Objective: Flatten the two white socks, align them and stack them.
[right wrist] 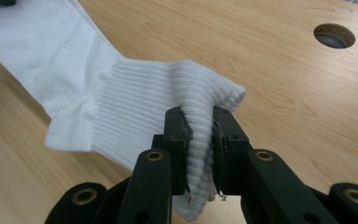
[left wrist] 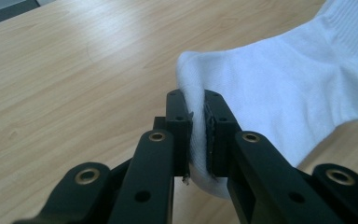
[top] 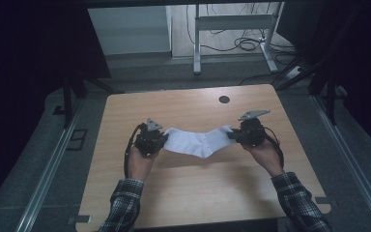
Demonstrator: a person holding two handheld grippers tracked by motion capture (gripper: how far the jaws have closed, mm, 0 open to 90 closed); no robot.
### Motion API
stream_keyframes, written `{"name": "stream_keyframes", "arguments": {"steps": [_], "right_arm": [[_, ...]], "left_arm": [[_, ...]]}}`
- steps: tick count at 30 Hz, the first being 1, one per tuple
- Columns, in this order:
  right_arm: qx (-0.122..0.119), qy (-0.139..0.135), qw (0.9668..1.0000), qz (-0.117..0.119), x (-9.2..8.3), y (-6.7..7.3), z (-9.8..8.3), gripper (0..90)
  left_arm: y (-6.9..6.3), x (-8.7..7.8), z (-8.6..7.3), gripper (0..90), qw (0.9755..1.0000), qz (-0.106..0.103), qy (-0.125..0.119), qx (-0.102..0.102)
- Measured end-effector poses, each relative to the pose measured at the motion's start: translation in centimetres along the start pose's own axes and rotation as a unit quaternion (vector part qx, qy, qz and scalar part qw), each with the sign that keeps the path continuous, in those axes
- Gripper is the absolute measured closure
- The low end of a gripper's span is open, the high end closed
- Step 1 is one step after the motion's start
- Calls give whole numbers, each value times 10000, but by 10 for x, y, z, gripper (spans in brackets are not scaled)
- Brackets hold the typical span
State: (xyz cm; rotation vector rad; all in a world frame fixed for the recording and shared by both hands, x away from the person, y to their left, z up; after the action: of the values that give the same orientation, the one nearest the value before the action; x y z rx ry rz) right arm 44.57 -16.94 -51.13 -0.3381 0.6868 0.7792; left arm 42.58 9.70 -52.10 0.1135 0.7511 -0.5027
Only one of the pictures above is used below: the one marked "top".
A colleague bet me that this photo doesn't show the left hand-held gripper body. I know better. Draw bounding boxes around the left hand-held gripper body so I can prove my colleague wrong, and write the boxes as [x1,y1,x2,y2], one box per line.
[133,117,167,159]

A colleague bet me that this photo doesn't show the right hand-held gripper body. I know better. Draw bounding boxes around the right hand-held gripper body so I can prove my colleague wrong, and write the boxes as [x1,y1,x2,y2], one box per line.
[236,109,271,148]

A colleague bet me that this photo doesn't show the white cloth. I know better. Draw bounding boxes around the white cloth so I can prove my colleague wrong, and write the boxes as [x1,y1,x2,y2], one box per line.
[162,125,238,160]

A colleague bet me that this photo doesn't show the person's left hand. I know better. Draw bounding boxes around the person's left hand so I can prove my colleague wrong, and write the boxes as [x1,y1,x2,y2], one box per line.
[126,145,160,183]

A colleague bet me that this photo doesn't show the person's right hand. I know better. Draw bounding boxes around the person's right hand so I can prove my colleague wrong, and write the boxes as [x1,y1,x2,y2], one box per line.
[241,137,285,178]

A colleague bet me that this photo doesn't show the white power strip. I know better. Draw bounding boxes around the white power strip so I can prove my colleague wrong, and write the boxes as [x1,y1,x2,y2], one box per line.
[284,65,304,80]

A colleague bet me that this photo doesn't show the black metal stand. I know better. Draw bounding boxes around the black metal stand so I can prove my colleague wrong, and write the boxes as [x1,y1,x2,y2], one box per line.
[271,52,350,128]
[52,74,126,131]

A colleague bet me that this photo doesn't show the white partition panel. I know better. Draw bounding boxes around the white partition panel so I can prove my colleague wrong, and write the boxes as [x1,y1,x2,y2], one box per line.
[87,5,173,56]

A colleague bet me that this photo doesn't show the dark curtain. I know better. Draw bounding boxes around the dark curtain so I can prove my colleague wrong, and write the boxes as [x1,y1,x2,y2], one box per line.
[275,0,371,160]

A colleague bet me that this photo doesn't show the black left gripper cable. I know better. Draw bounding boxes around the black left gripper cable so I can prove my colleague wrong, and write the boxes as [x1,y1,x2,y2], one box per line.
[123,123,147,180]

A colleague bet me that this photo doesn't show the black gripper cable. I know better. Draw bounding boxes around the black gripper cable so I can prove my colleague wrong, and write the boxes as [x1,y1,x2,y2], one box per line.
[263,126,285,169]
[123,123,147,180]

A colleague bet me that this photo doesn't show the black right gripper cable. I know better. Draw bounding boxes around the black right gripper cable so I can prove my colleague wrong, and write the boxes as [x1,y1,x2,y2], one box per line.
[263,126,285,169]

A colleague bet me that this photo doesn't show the black rectangular floor frame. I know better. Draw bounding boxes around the black rectangular floor frame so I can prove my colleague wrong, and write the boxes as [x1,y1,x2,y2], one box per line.
[66,128,89,152]

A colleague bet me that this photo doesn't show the black floor cables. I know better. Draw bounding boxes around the black floor cables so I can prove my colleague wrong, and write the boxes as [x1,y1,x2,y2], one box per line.
[185,3,299,66]

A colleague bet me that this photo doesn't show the grey table corner bracket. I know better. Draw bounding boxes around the grey table corner bracket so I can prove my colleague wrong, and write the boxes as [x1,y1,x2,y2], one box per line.
[67,214,93,226]
[314,195,338,206]

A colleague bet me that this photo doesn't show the aluminium floor rail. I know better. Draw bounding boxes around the aluminium floor rail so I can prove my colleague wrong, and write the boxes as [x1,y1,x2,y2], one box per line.
[14,99,85,232]
[311,94,371,232]

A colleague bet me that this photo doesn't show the white metal desk frame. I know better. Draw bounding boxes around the white metal desk frame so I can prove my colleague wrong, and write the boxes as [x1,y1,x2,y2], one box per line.
[192,1,285,76]

